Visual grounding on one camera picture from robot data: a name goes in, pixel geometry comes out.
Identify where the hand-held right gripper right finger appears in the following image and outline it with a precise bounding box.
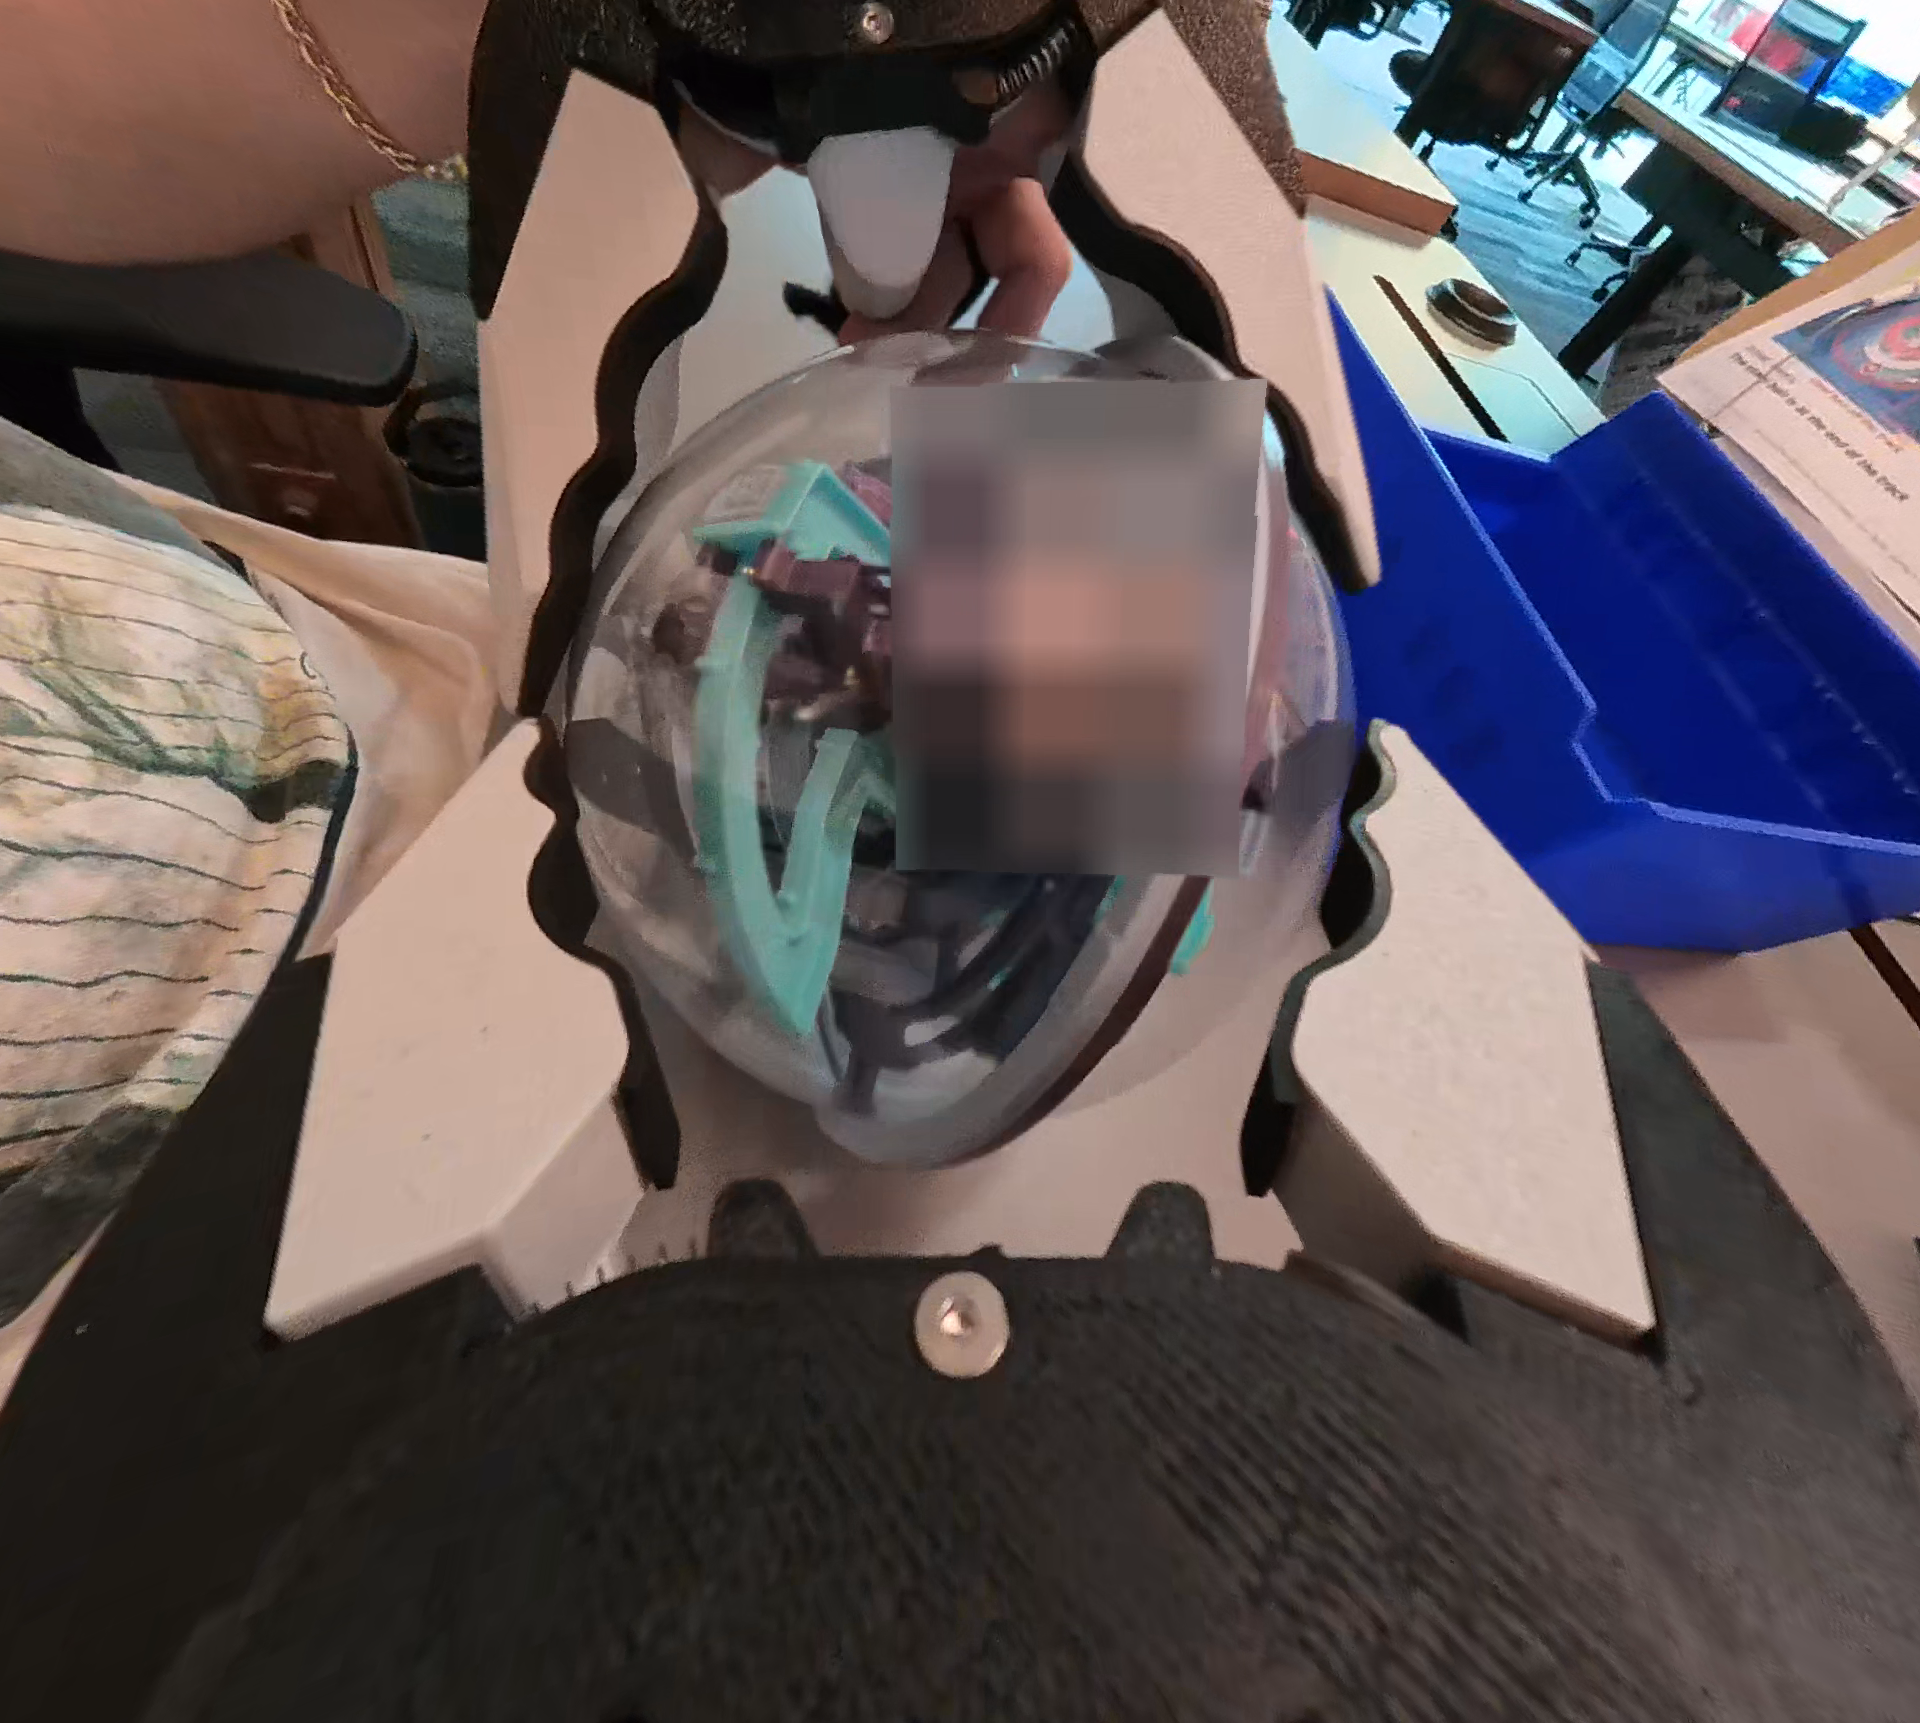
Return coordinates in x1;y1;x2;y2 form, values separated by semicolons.
1235;722;1661;1354

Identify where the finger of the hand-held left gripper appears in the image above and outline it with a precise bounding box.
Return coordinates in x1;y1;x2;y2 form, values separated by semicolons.
479;79;737;724
1050;7;1382;596

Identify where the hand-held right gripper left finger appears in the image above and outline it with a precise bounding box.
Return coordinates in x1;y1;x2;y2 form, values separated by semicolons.
261;718;683;1338

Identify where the clear plastic maze ball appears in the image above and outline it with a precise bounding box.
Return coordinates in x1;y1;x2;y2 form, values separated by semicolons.
542;328;1359;1170

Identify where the person's left forearm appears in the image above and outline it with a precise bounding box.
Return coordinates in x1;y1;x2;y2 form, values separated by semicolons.
0;0;467;262

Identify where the black chair knob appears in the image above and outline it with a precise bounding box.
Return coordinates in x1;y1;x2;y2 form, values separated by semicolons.
381;396;492;556

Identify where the wooden pillar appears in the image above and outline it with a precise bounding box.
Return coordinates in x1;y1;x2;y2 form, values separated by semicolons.
156;196;430;556

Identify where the blue plastic bin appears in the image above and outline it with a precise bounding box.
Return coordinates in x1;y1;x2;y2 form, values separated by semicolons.
1325;290;1920;958

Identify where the black mesh office chair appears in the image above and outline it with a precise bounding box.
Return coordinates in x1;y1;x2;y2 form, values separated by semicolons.
1521;0;1708;210
1709;0;1872;154

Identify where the printed instruction sheet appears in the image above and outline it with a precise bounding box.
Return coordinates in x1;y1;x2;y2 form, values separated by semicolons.
1656;208;1920;622

